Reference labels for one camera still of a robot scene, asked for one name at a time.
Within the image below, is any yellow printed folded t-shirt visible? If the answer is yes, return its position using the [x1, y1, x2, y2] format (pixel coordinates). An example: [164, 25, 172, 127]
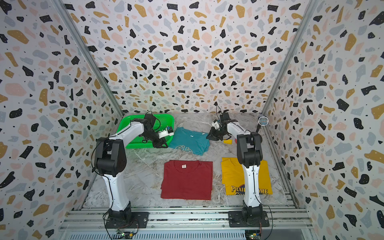
[221, 158, 273, 196]

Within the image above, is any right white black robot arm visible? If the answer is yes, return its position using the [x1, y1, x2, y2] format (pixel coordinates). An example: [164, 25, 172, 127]
[207, 113, 263, 226]

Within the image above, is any left green circuit board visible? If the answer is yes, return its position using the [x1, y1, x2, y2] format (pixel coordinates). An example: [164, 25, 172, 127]
[116, 230, 136, 240]

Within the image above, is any aluminium rail frame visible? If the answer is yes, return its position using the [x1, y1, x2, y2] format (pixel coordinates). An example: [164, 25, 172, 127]
[59, 205, 317, 240]

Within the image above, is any teal t-shirt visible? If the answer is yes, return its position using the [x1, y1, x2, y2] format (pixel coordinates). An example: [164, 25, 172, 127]
[169, 127, 210, 156]

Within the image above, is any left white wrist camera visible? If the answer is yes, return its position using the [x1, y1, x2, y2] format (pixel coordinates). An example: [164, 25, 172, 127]
[158, 127, 174, 139]

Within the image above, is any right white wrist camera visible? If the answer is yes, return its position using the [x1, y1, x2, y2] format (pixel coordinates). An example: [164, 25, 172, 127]
[212, 120, 222, 129]

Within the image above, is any right green circuit board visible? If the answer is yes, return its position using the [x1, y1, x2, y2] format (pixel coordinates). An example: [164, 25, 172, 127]
[245, 231, 262, 240]

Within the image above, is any black stand with round gauge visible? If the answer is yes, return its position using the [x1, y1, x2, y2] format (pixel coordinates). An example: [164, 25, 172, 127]
[256, 116, 269, 133]

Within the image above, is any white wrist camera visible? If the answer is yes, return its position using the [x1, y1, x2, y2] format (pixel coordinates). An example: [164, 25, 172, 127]
[158, 127, 174, 139]
[212, 120, 222, 129]

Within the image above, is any green circuit board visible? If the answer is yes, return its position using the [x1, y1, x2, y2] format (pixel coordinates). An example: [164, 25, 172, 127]
[245, 231, 262, 240]
[116, 230, 136, 240]

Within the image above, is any yellow wooden block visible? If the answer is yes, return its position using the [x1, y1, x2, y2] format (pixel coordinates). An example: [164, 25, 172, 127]
[223, 139, 233, 145]

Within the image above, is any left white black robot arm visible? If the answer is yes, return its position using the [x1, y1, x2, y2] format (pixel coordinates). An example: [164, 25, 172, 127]
[93, 113, 174, 226]

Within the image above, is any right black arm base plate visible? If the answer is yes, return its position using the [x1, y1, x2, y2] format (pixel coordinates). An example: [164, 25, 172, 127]
[228, 211, 270, 228]

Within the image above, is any green plastic basket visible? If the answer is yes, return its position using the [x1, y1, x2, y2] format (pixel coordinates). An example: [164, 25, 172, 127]
[111, 113, 175, 149]

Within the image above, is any red t-shirt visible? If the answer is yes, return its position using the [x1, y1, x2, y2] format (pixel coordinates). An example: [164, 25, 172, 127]
[161, 160, 213, 201]

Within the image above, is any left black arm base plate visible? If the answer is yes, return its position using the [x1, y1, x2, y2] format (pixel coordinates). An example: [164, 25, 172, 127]
[105, 212, 149, 229]

